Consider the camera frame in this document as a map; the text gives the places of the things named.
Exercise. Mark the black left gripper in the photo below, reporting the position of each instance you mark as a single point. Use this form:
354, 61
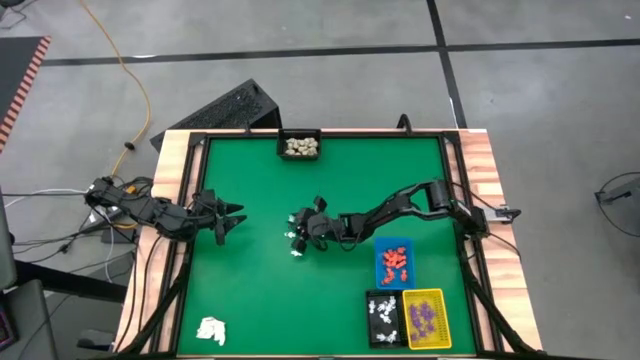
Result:
207, 211

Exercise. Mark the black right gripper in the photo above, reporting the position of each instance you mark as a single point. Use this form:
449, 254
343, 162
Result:
322, 227

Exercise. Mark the small white plastic skeleton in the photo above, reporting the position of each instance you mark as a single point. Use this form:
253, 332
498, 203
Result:
384, 306

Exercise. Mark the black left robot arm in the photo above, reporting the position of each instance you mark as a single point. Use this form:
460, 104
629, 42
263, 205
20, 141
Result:
145, 210

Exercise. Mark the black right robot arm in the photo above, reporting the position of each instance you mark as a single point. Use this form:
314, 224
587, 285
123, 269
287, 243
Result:
395, 205

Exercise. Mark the small black plastic basket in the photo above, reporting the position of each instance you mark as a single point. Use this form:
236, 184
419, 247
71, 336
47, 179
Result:
300, 157

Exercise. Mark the green table mat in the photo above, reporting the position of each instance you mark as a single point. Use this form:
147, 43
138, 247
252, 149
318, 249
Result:
250, 300

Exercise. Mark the blue plastic basket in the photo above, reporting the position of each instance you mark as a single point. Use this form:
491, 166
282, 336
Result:
380, 280

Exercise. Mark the black perforated metal case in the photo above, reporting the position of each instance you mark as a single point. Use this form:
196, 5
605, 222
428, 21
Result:
225, 112

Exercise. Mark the crumpled white paper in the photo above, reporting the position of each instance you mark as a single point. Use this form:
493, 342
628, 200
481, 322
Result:
211, 331

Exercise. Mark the black rectangular plastic basket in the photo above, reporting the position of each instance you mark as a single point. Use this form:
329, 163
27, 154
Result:
372, 325

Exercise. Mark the yellow plastic basket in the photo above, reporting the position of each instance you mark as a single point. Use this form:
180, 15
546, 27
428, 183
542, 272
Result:
442, 299

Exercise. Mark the black floor beam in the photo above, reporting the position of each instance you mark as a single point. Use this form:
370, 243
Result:
70, 282

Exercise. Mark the small gray box device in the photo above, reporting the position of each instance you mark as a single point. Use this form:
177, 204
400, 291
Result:
505, 213

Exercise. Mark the gray box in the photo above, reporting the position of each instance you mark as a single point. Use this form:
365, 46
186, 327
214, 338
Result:
27, 320

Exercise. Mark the black orange striped mat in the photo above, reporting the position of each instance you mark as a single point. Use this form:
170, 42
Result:
20, 80

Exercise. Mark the gray stand leg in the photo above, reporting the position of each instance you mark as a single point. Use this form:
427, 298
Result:
620, 192

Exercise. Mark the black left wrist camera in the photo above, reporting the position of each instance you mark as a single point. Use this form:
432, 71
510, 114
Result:
220, 236

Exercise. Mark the black metal table frame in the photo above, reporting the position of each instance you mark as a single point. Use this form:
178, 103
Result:
235, 134

